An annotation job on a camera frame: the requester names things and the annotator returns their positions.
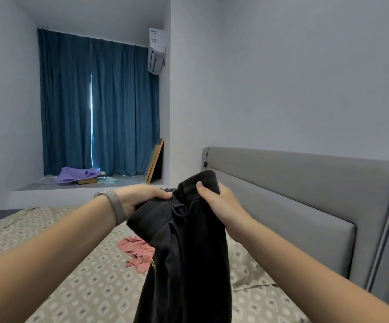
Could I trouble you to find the white air conditioner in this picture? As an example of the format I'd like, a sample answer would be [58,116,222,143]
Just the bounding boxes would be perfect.
[146,27,167,77]

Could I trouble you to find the person's left hand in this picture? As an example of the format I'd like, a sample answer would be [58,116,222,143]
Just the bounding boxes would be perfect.
[114,183,175,221]

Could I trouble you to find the grey upholstered headboard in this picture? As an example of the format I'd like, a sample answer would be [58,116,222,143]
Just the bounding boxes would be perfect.
[201,146,389,317]

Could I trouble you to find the blue curtain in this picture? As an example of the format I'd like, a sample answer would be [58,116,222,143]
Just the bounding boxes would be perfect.
[37,28,162,177]

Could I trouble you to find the purple cloth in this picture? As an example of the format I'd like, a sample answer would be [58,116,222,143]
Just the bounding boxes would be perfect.
[56,166,102,185]

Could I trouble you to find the bed with patterned beige sheet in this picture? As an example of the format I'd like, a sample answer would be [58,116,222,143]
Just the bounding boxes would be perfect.
[0,146,389,323]

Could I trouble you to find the person's left forearm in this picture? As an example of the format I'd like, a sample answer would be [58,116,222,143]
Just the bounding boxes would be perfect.
[0,195,123,323]

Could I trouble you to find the black garment yellow print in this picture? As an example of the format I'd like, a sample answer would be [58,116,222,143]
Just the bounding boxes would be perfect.
[126,170,233,323]

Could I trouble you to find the person's right hand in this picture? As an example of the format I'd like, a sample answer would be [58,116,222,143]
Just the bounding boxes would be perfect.
[196,180,256,245]

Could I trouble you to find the grey band wristwatch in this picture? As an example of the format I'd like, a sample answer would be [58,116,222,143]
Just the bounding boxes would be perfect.
[93,189,128,227]

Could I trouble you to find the patterned beige pillow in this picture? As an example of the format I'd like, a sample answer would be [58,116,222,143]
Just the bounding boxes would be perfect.
[225,232,277,293]

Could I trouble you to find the leaning wooden picture frames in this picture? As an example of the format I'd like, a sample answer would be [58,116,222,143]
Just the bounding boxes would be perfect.
[144,138,166,185]

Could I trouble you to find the person's right forearm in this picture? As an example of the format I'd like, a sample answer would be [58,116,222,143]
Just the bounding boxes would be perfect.
[231,218,389,323]

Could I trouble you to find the pink shirt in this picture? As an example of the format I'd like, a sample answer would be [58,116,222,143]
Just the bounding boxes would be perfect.
[116,235,158,275]

